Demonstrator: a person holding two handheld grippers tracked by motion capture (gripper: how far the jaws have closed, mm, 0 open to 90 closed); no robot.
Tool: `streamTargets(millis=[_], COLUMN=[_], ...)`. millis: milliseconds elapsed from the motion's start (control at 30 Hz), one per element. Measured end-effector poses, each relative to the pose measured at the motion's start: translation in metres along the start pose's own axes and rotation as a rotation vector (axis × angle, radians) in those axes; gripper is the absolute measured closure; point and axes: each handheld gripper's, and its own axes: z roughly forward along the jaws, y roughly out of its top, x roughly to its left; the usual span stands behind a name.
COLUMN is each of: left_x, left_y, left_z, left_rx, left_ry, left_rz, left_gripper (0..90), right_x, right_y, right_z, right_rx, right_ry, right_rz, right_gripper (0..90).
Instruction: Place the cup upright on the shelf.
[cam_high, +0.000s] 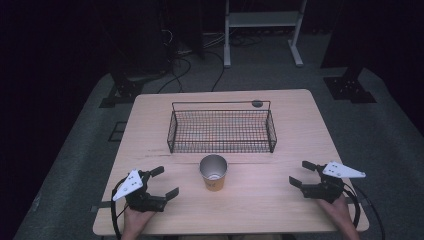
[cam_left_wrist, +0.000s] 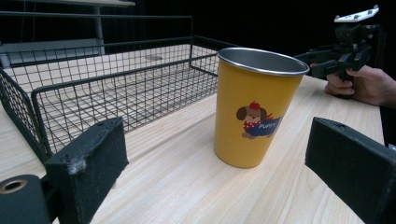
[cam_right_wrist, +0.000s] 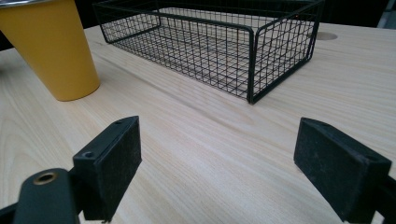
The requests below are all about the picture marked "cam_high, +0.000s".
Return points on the black rectangular floor frame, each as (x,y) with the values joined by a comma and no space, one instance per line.
(117,131)

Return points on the person's left hand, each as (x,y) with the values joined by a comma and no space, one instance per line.
(133,223)

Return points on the orange paper cup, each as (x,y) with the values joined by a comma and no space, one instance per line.
(214,178)

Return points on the dark round table grommet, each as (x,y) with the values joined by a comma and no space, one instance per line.
(257,103)

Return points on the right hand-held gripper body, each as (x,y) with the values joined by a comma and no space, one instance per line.
(328,190)

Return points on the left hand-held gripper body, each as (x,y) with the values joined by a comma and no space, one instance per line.
(140,196)

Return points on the white metal desk frame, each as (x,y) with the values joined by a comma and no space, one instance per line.
(263,19)

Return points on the black stand base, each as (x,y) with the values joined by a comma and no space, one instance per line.
(348,88)
(123,90)

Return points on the grey table edge bracket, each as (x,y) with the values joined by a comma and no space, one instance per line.
(101,206)

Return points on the person's right hand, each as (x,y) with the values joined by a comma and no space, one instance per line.
(341,216)

